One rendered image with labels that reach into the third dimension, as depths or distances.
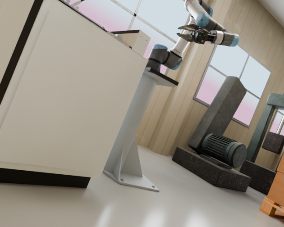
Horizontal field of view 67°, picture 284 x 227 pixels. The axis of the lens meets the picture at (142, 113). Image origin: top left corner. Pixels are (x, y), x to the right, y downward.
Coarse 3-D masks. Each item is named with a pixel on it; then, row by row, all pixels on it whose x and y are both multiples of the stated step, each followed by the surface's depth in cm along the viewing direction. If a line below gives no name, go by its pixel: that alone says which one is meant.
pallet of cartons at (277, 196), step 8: (280, 160) 252; (280, 168) 249; (280, 176) 247; (272, 184) 251; (280, 184) 244; (272, 192) 248; (280, 192) 241; (264, 200) 249; (272, 200) 245; (280, 200) 239; (264, 208) 246; (272, 208) 241; (280, 208) 234; (280, 216) 255
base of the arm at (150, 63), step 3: (150, 60) 166; (153, 60) 165; (156, 60) 165; (147, 63) 165; (150, 63) 165; (153, 63) 164; (156, 63) 165; (159, 63) 166; (147, 66) 164; (150, 66) 164; (153, 66) 164; (156, 66) 165; (159, 66) 167; (156, 69) 164; (159, 69) 168
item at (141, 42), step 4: (140, 32) 123; (140, 36) 124; (144, 36) 126; (148, 36) 127; (136, 40) 123; (140, 40) 125; (144, 40) 126; (148, 40) 128; (136, 44) 124; (140, 44) 125; (144, 44) 127; (132, 48) 123; (136, 48) 124; (140, 48) 126; (144, 48) 128; (140, 52) 127; (144, 52) 128
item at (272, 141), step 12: (276, 96) 434; (276, 108) 449; (264, 120) 441; (264, 132) 443; (276, 132) 428; (252, 144) 443; (264, 144) 428; (276, 144) 415; (252, 156) 437; (240, 168) 433; (252, 168) 419; (264, 168) 406; (276, 168) 407; (252, 180) 413; (264, 180) 401; (264, 192) 396
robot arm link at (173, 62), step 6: (204, 6) 154; (210, 6) 158; (210, 12) 157; (192, 18) 160; (186, 30) 164; (180, 42) 167; (186, 42) 166; (174, 48) 170; (180, 48) 168; (174, 54) 169; (180, 54) 170; (168, 60) 169; (174, 60) 170; (180, 60) 174; (168, 66) 174; (174, 66) 173
